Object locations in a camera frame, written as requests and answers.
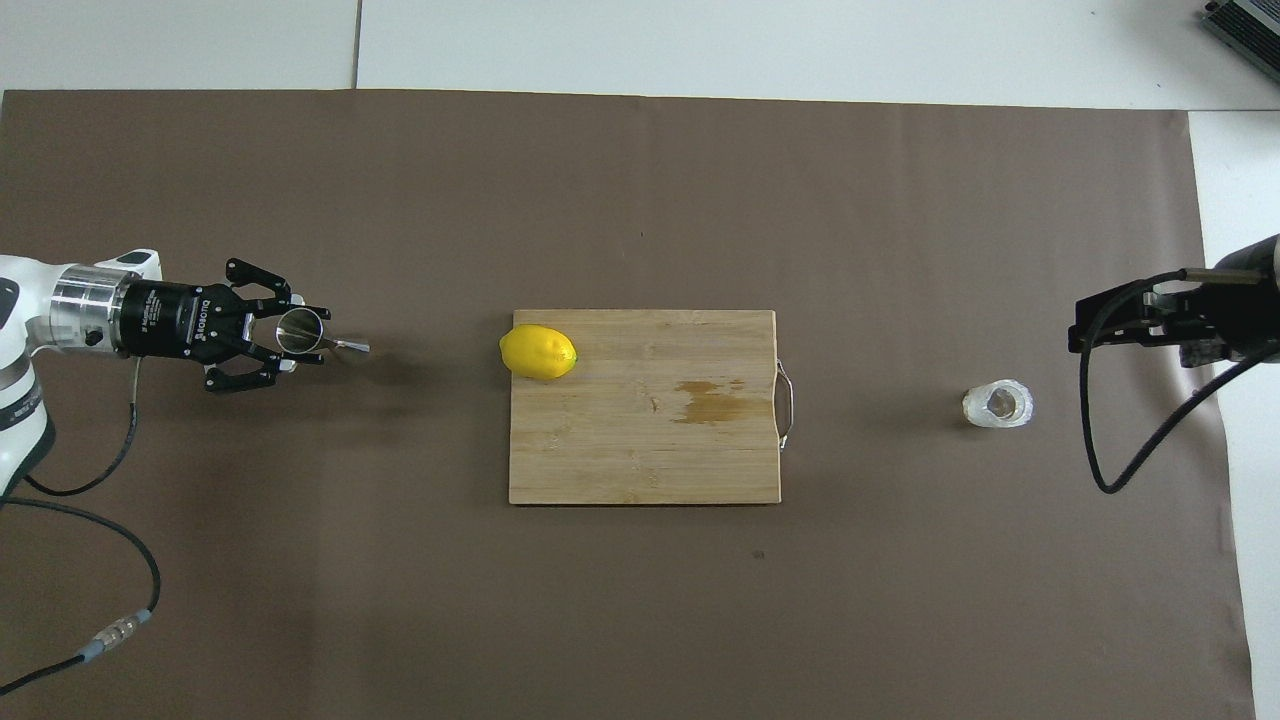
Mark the brown table mat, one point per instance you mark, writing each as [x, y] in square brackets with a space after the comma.
[600, 600]

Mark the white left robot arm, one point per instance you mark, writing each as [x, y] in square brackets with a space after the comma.
[20, 400]

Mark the grey electronic device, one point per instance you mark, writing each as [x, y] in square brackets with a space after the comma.
[1250, 28]

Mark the steel double jigger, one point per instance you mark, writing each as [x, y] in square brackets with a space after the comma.
[300, 332]

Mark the clear textured glass cup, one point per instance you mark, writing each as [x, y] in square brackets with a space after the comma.
[998, 404]

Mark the wooden cutting board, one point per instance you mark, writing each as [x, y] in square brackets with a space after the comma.
[620, 440]

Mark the yellow lemon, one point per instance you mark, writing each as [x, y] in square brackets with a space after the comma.
[538, 352]

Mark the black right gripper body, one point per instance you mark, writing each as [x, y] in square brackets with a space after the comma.
[1250, 310]

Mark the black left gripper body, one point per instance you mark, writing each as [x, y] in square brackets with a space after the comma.
[170, 320]

